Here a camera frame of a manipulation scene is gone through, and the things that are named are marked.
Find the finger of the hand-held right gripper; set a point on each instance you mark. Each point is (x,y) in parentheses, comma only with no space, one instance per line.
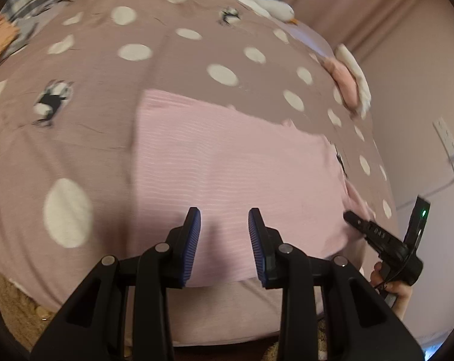
(355,221)

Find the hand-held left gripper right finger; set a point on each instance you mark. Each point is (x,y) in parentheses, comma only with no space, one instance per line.
(257,245)

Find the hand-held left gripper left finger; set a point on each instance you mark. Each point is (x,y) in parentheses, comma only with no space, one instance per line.
(193,241)

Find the pink striped shirt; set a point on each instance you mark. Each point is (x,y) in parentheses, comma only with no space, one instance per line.
(230,165)

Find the person's right hand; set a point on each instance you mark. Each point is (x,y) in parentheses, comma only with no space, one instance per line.
(399,295)

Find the folded pink garment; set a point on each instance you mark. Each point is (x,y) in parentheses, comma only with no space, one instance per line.
(343,79)

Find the dotted deer print blanket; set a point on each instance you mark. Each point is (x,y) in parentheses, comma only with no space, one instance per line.
(99,128)

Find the white garment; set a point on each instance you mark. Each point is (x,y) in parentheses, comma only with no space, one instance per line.
(357,71)

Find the brown fuzzy rug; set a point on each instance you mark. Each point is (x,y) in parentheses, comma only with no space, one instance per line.
(16,308)

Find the pink curtain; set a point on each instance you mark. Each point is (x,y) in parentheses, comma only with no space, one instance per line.
(343,3)

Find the white wall power strip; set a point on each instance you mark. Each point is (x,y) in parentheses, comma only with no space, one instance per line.
(450,146)

